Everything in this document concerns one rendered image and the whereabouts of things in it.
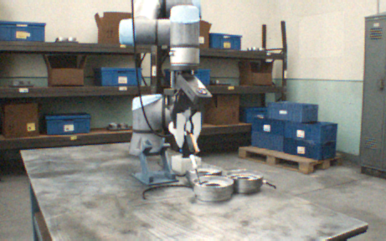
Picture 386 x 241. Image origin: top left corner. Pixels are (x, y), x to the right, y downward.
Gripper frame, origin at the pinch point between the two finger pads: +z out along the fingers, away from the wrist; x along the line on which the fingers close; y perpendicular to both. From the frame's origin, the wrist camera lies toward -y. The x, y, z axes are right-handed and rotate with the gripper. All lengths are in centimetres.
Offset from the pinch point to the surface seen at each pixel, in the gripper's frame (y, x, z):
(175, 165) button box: 20.9, -7.3, 11.4
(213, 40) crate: 342, -232, -66
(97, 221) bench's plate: -10.5, 27.9, 13.1
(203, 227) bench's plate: -23.4, 9.5, 13.1
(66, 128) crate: 348, -37, 42
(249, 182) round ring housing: -10.6, -12.6, 10.1
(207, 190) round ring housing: -10.4, 0.5, 10.1
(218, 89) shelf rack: 333, -237, 1
